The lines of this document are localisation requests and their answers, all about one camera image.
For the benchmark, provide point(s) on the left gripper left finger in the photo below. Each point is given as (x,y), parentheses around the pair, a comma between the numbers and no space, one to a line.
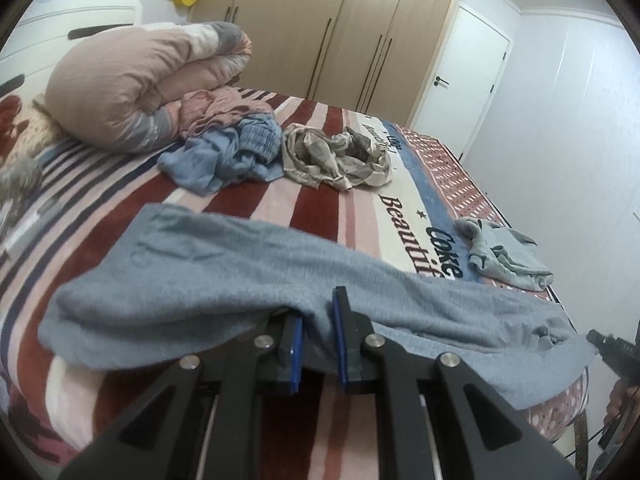
(200,419)

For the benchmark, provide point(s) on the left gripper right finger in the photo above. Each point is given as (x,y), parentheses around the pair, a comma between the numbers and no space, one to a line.
(436,418)

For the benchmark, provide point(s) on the grey-blue pants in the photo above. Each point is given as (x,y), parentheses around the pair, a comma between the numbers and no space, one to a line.
(177,282)

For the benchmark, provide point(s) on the person right hand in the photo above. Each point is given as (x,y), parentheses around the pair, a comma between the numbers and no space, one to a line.
(619,394)

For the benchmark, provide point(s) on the light blue folded garment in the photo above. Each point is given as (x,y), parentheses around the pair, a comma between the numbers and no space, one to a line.
(505,255)

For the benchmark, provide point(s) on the striped bed blanket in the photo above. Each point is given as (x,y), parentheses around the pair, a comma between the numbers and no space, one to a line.
(55,409)

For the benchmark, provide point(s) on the white remote control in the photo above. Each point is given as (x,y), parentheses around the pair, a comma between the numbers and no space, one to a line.
(27,231)

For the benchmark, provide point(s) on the blue crumpled garment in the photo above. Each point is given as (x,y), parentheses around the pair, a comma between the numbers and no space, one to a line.
(249,150)

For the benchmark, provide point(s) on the clear plastic bag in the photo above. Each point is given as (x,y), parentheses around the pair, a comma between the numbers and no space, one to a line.
(20,180)

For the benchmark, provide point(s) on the beige patterned crumpled garment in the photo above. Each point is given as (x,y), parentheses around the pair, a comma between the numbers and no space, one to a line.
(343,161)

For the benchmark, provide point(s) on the pink crumpled garment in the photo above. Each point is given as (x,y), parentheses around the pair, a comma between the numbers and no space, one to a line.
(222,107)

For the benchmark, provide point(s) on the white door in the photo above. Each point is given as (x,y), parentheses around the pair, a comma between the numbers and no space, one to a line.
(466,75)

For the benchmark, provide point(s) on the red floral pillow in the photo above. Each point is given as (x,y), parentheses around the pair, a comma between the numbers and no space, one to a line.
(26,128)

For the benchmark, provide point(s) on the rolled pink duvet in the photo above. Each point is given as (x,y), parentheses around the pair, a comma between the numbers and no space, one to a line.
(123,90)

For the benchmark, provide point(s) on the white headboard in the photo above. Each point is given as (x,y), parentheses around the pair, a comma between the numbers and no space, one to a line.
(47,31)

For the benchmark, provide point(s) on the wooden wardrobe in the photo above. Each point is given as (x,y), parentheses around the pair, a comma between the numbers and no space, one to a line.
(372,56)

